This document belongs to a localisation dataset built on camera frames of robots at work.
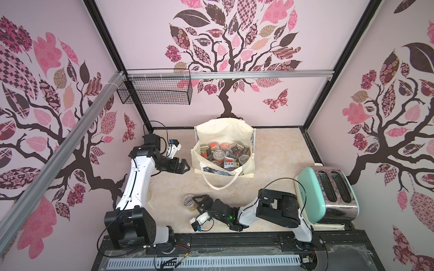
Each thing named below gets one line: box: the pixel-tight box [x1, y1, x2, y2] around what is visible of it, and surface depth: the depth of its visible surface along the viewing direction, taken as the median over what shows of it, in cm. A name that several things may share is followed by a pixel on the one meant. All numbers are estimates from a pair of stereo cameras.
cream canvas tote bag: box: [191, 117, 256, 189], surface depth 87 cm
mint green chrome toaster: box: [294, 163, 360, 231], surface depth 74 cm
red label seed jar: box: [208, 141, 220, 153], surface depth 96 cm
